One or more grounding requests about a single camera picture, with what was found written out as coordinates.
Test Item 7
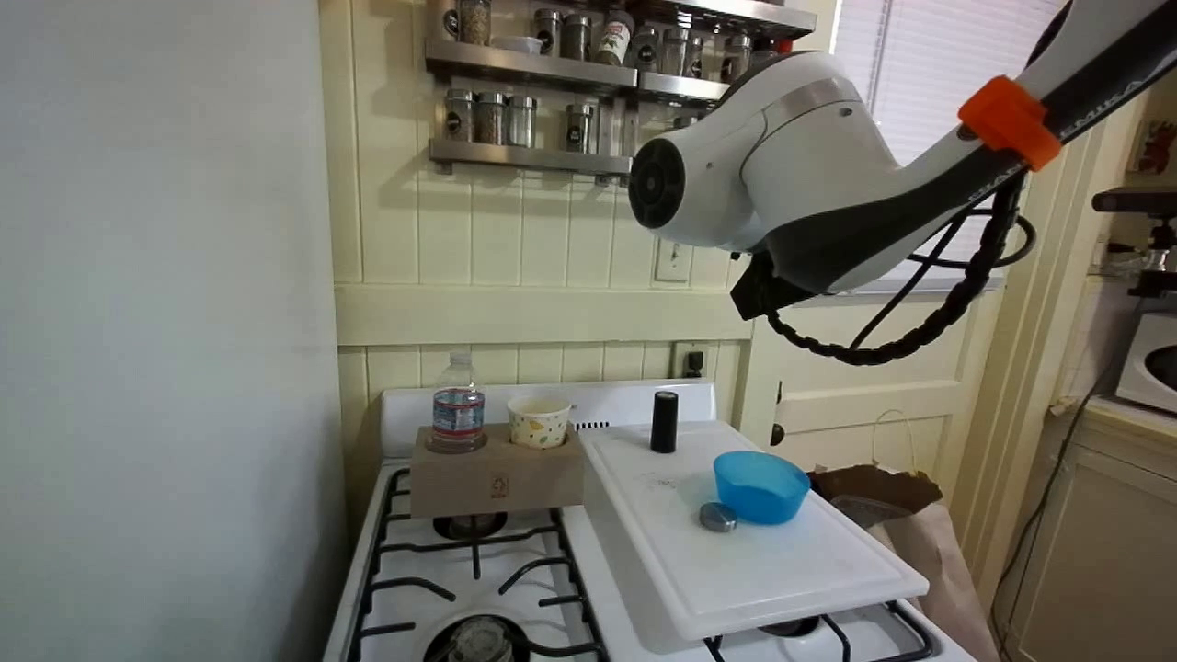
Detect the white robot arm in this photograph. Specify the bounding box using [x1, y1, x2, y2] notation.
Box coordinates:
[628, 0, 1177, 315]

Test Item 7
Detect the white cutting board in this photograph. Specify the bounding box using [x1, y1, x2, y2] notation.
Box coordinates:
[579, 421, 926, 650]

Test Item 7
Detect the cardboard cup carrier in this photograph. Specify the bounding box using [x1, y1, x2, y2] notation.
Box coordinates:
[406, 427, 583, 520]

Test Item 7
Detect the metal spice rack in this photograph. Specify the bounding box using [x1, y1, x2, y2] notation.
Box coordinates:
[421, 0, 815, 182]

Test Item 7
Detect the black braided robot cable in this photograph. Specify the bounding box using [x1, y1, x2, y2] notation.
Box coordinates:
[764, 169, 1040, 368]

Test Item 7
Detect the brown paper bag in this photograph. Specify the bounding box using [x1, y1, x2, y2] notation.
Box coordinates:
[809, 465, 1001, 662]

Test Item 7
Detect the patterned paper cup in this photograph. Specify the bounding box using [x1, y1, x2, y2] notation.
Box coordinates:
[507, 394, 574, 450]

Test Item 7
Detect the white wall outlet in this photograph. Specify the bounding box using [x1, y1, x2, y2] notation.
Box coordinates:
[655, 238, 692, 285]

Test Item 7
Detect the white gas stove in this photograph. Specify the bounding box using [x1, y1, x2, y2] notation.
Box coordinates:
[324, 379, 969, 662]

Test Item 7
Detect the clear water bottle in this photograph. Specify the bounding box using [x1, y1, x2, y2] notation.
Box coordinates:
[430, 355, 485, 453]

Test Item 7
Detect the black pepper grinder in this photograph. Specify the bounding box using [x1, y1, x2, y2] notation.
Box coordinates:
[652, 391, 675, 453]

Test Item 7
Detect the blue plastic bowl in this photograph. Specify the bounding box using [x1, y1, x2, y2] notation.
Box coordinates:
[712, 453, 809, 527]

